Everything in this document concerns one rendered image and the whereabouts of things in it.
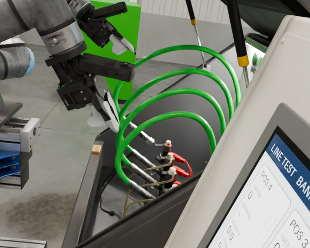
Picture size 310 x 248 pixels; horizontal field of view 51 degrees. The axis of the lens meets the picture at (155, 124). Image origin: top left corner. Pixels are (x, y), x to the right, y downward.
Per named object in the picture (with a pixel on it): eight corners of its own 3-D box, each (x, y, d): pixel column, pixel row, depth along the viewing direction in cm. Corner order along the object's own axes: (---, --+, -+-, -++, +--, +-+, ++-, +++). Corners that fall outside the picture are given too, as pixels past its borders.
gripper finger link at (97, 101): (106, 114, 73) (89, 80, 69) (113, 112, 72) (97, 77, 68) (102, 125, 69) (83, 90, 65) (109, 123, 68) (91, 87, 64)
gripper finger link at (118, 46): (124, 63, 105) (106, 45, 107) (137, 49, 104) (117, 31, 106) (121, 61, 102) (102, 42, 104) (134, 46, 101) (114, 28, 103)
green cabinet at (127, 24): (126, 86, 525) (135, 2, 475) (130, 106, 448) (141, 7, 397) (65, 81, 507) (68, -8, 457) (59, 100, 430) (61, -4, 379)
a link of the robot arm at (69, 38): (79, 16, 65) (68, 27, 58) (89, 38, 67) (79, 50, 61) (47, 29, 67) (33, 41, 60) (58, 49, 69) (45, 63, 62)
